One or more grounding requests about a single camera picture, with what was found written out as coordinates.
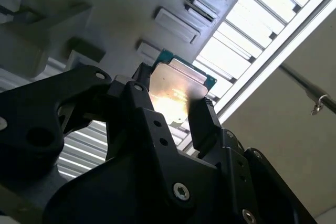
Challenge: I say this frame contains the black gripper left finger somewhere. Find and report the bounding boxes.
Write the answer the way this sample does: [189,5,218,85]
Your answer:
[0,62,196,210]

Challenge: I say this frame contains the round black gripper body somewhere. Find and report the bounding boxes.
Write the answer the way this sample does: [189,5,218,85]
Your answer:
[41,152,237,224]

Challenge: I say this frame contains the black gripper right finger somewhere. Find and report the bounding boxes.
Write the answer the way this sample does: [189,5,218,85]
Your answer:
[188,96,313,224]

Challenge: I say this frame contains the silver CPU green board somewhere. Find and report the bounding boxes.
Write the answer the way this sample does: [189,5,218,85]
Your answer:
[149,48,218,128]

